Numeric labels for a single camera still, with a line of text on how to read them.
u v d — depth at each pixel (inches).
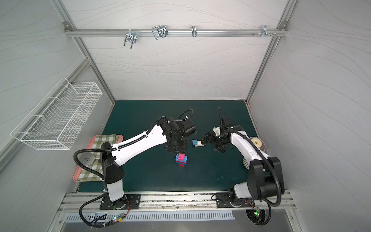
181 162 31.5
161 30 30.0
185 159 31.0
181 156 30.9
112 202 24.2
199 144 36.6
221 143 28.4
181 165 33.5
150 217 27.6
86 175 32.2
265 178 16.5
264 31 30.1
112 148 18.0
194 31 30.7
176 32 30.8
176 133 20.3
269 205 27.7
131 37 30.8
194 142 36.6
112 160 17.1
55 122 26.6
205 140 30.5
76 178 31.8
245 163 32.2
